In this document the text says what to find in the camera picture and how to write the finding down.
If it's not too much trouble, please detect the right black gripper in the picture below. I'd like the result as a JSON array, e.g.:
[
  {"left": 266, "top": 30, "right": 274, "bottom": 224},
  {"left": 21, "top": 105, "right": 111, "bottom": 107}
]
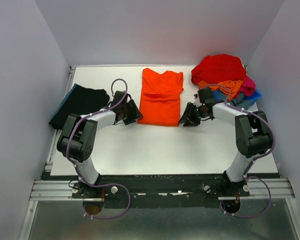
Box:
[{"left": 178, "top": 101, "right": 208, "bottom": 127}]

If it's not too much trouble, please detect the black t shirt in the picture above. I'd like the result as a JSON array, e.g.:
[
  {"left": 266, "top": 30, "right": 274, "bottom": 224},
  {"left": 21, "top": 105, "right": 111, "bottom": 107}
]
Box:
[{"left": 48, "top": 84, "right": 110, "bottom": 130}]

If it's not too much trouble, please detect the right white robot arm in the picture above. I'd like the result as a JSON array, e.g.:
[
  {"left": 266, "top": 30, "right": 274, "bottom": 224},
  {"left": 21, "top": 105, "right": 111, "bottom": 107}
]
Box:
[{"left": 178, "top": 87, "right": 275, "bottom": 196}]

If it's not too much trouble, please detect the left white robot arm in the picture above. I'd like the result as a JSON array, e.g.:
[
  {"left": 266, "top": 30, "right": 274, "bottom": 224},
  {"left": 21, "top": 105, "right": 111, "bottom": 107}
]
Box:
[{"left": 56, "top": 91, "right": 143, "bottom": 198}]

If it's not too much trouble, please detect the blue plastic bin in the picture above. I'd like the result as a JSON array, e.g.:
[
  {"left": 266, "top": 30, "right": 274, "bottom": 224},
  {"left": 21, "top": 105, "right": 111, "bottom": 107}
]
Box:
[{"left": 212, "top": 89, "right": 262, "bottom": 106}]

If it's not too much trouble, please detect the grey t shirt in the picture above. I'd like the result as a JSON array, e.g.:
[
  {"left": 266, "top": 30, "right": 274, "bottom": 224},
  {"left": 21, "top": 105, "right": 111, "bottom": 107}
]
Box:
[{"left": 227, "top": 92, "right": 252, "bottom": 110}]

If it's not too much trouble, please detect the red t shirt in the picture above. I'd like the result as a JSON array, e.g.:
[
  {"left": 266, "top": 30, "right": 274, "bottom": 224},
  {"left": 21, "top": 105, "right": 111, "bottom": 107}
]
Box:
[{"left": 191, "top": 54, "right": 247, "bottom": 85}]

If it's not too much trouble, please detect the blue folded t shirt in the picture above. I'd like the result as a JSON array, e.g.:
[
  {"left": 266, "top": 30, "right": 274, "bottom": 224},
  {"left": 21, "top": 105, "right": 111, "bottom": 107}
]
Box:
[{"left": 49, "top": 83, "right": 77, "bottom": 122}]

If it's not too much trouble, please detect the magenta t shirt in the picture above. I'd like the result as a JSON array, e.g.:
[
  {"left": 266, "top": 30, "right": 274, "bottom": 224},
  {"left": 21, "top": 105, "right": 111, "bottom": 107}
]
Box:
[{"left": 239, "top": 75, "right": 256, "bottom": 97}]

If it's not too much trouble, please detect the aluminium extrusion right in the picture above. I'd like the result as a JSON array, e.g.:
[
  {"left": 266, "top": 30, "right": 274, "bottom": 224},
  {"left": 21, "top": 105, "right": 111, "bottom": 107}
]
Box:
[{"left": 213, "top": 176, "right": 296, "bottom": 201}]

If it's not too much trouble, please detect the aluminium extrusion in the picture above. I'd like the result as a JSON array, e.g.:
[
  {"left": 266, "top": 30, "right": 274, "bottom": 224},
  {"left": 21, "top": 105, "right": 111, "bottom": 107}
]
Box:
[
  {"left": 29, "top": 180, "right": 77, "bottom": 201},
  {"left": 213, "top": 176, "right": 296, "bottom": 201}
]

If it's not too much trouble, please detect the aluminium extrusion left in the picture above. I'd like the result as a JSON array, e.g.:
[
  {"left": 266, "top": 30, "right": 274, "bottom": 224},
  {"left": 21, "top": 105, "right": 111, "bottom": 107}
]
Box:
[{"left": 29, "top": 180, "right": 77, "bottom": 201}]

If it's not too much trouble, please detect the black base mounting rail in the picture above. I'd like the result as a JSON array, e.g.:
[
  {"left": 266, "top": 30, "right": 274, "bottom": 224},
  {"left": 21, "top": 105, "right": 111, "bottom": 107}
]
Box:
[{"left": 41, "top": 173, "right": 280, "bottom": 209}]

